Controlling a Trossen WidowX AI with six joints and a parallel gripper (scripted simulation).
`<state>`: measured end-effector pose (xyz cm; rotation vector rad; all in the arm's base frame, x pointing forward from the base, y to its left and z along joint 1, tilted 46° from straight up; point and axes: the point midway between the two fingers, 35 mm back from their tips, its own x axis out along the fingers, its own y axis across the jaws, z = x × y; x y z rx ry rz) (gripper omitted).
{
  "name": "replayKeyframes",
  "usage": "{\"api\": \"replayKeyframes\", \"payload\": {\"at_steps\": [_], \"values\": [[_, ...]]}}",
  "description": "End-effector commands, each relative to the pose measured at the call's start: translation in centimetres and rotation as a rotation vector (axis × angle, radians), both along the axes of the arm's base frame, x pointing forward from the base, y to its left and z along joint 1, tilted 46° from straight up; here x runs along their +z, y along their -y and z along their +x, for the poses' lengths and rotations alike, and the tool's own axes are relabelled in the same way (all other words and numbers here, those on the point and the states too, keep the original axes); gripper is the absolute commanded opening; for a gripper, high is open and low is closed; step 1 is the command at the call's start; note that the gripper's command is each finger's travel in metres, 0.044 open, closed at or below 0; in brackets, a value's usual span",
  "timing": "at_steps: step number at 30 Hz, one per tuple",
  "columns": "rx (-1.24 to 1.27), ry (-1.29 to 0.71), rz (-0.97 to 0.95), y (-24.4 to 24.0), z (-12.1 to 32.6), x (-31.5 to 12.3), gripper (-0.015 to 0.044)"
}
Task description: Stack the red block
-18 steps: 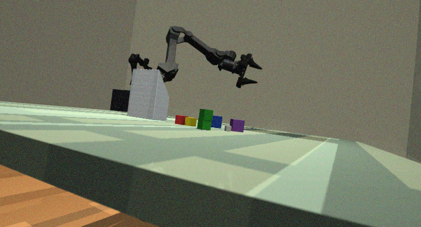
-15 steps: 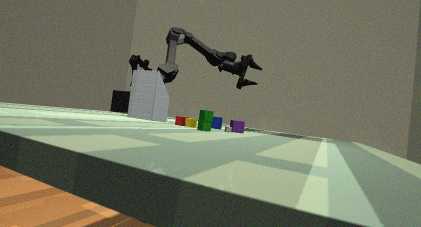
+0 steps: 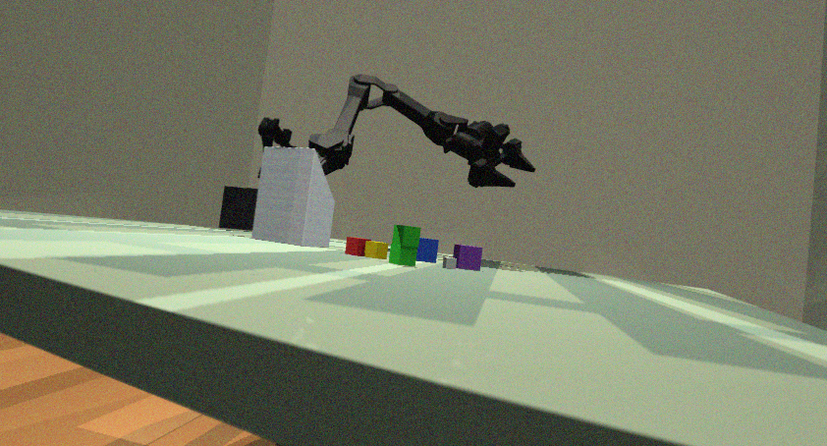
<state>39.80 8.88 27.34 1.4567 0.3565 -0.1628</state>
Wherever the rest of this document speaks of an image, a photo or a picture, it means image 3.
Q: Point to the red block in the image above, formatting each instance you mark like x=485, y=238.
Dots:
x=355, y=246

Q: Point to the green block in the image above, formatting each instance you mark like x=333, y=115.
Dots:
x=406, y=236
x=402, y=255

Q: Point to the purple block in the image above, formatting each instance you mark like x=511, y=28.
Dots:
x=467, y=257

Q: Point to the olive yellow block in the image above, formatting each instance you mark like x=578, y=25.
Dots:
x=376, y=250

